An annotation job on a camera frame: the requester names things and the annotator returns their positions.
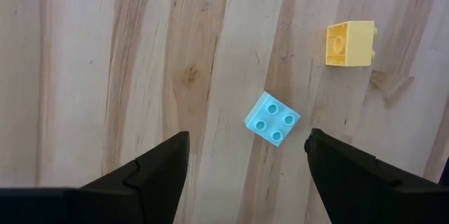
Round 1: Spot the pale yellow brick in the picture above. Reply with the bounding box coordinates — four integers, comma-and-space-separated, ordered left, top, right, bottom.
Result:
325, 20, 379, 67

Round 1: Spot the light blue small brick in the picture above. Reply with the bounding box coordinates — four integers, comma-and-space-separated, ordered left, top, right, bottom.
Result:
243, 91, 302, 148

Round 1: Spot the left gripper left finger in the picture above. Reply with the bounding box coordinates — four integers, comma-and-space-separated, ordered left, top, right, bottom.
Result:
0, 131, 190, 224

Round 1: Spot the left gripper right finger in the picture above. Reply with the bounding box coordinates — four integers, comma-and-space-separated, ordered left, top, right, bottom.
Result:
304, 128, 449, 224

